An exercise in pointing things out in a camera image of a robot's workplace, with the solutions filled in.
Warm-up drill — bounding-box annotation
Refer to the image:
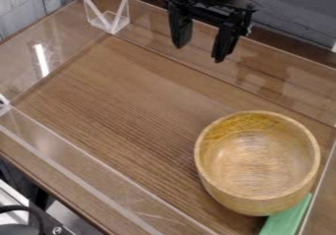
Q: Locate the clear acrylic corner bracket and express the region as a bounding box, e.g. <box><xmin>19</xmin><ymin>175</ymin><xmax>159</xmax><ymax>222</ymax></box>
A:
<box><xmin>83</xmin><ymin>0</ymin><xmax>130</xmax><ymax>34</ymax></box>

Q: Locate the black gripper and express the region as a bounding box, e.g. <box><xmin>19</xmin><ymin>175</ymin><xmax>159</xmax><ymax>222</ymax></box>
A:
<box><xmin>167</xmin><ymin>0</ymin><xmax>256</xmax><ymax>63</ymax></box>

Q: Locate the black cable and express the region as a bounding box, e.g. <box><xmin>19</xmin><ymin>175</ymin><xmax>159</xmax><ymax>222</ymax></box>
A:
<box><xmin>0</xmin><ymin>205</ymin><xmax>44</xmax><ymax>235</ymax></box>

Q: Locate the green block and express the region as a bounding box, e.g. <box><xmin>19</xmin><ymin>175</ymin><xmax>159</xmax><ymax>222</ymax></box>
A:
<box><xmin>259</xmin><ymin>193</ymin><xmax>312</xmax><ymax>235</ymax></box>

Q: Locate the brown wooden bowl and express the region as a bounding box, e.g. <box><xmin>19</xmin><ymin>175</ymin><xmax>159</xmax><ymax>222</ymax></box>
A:
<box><xmin>194</xmin><ymin>110</ymin><xmax>322</xmax><ymax>216</ymax></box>

